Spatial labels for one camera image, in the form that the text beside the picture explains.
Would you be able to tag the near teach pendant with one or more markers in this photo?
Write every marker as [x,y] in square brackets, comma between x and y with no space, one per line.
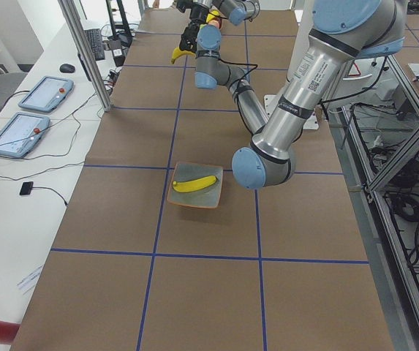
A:
[21,133]

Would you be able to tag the black computer mouse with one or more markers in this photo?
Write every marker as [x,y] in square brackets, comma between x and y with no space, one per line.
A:
[67,68]

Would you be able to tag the grey square plate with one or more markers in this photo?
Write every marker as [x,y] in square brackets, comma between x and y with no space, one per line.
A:
[205,198]

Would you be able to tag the yellow banana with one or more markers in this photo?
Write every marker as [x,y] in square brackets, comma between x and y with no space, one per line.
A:
[194,185]
[177,53]
[212,15]

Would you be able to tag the red apple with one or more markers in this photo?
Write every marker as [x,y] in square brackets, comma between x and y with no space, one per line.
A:
[216,22]

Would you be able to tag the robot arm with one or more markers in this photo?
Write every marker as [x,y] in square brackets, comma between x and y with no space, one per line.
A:
[341,31]
[235,11]

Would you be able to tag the black keyboard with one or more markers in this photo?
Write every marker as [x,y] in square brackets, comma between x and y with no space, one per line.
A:
[94,39]

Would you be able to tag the teach pendant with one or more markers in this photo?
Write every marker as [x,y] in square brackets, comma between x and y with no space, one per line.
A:
[21,133]
[47,94]

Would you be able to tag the small black puck device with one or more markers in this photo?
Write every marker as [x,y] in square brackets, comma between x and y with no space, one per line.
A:
[26,188]

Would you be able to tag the far teach pendant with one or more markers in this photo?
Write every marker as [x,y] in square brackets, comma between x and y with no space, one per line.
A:
[47,94]

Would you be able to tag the aluminium frame post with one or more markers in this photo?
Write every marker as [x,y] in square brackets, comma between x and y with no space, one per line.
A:
[76,29]

